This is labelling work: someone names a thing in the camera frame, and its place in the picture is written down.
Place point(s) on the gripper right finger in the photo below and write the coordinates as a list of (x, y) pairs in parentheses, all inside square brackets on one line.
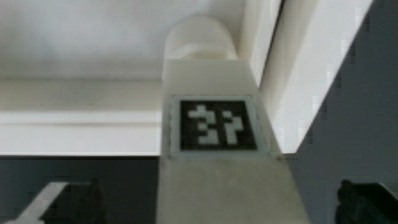
[(368, 203)]

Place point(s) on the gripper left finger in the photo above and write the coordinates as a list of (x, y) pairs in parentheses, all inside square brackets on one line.
[(68, 204)]

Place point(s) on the white square tabletop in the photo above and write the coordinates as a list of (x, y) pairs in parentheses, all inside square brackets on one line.
[(84, 48)]

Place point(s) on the white front obstacle bar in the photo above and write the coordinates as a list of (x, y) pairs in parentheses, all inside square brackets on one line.
[(103, 133)]

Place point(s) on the white obstacle bar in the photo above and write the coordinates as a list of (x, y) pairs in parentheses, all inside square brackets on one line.
[(315, 33), (103, 133)]

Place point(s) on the white right obstacle bar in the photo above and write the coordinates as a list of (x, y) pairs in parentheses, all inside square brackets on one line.
[(315, 33)]

